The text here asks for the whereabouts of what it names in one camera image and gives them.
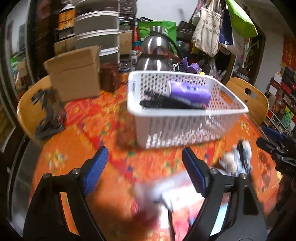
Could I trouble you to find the shelf with boxes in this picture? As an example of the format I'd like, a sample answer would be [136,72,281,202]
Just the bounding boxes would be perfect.
[263,67,295,137]

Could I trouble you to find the small cardboard box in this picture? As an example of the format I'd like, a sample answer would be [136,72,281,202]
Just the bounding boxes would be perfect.
[43,46,101,102]

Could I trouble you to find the blue and white hanging bag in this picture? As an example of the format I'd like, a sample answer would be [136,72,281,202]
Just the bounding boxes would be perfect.
[219,7,244,56]

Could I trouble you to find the purple tissue pack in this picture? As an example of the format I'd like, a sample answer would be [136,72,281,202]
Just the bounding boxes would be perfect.
[169,80,211,109]

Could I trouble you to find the wooden chair right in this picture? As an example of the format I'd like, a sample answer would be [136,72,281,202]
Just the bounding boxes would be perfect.
[226,77,269,125]

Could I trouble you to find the white stacked drawer tower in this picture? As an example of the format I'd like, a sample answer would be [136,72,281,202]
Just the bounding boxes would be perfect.
[74,0,120,64]

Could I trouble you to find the green shopping bag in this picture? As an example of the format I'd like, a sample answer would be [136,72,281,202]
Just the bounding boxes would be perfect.
[138,21,178,55]

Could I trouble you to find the wooden chair left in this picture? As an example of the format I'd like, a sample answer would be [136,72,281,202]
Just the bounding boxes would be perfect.
[16,75,52,147]

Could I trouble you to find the purple plastic scoop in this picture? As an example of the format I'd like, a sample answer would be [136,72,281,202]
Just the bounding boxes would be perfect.
[183,57,200,74]

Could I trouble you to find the beige canvas tote bag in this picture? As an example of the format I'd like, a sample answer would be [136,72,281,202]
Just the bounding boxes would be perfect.
[192,0,222,58]

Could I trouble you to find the white perforated plastic basket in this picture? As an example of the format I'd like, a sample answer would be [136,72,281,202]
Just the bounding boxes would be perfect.
[127,71,248,149]

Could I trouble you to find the red item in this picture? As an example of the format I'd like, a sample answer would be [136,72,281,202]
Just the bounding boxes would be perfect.
[132,171,205,240]

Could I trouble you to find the fluffy socks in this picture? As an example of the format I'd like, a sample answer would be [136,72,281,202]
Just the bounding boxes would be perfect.
[213,140,252,177]

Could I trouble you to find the dark brown jar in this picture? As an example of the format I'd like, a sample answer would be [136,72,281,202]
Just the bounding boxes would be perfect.
[99,63,120,92]

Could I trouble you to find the bright green hanging bag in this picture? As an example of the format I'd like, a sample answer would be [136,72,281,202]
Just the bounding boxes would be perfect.
[226,0,258,39]

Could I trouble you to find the red wall banner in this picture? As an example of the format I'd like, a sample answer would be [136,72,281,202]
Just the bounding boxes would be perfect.
[281,37,295,71]

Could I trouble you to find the stainless steel kettle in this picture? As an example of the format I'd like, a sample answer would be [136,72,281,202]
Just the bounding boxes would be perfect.
[135,26,183,71]

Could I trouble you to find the wooden chair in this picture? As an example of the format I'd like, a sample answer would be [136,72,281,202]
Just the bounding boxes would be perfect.
[226,77,269,125]
[16,75,52,147]

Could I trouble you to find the black item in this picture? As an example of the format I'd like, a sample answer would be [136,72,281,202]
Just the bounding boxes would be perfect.
[140,90,207,110]

